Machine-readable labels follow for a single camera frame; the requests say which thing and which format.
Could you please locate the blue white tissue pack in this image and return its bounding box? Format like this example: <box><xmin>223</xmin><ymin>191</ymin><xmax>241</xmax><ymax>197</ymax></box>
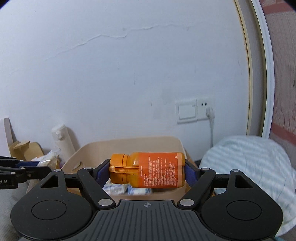
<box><xmin>103</xmin><ymin>180</ymin><xmax>128</xmax><ymax>196</ymax></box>

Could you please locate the orange plastic bottle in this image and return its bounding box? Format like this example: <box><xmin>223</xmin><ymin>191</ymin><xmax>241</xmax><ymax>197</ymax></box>
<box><xmin>109</xmin><ymin>152</ymin><xmax>185</xmax><ymax>189</ymax></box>

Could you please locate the cardboard piece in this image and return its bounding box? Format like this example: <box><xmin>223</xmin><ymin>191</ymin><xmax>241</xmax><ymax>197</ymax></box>
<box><xmin>9</xmin><ymin>141</ymin><xmax>44</xmax><ymax>161</ymax></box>

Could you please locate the grey turtle plush pillow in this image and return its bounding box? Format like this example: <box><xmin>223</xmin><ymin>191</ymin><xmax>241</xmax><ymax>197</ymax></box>
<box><xmin>0</xmin><ymin>182</ymin><xmax>29</xmax><ymax>241</ymax></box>

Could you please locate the white panel board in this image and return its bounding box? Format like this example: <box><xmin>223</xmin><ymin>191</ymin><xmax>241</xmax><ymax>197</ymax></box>
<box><xmin>0</xmin><ymin>118</ymin><xmax>14</xmax><ymax>157</ymax></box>

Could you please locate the beige plastic storage bin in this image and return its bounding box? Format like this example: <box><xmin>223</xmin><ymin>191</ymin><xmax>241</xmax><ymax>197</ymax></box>
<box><xmin>62</xmin><ymin>136</ymin><xmax>190</xmax><ymax>203</ymax></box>

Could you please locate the cream thermos bottle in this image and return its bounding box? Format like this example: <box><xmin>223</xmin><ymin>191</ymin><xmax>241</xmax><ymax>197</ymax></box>
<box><xmin>51</xmin><ymin>124</ymin><xmax>75</xmax><ymax>164</ymax></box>

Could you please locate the striped light blue blanket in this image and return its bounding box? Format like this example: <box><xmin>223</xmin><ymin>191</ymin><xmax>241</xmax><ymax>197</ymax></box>
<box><xmin>198</xmin><ymin>135</ymin><xmax>293</xmax><ymax>237</ymax></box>

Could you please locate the white plug with cable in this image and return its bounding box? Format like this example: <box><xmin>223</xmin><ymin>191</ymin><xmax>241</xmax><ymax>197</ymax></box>
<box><xmin>206</xmin><ymin>107</ymin><xmax>215</xmax><ymax>148</ymax></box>

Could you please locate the white wall switch socket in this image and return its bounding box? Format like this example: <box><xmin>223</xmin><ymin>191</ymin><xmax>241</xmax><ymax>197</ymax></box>
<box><xmin>175</xmin><ymin>96</ymin><xmax>215</xmax><ymax>124</ymax></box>

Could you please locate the white wardrobe door frame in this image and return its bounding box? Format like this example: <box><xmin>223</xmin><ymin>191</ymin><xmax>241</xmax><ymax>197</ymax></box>
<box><xmin>234</xmin><ymin>1</ymin><xmax>275</xmax><ymax>138</ymax></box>

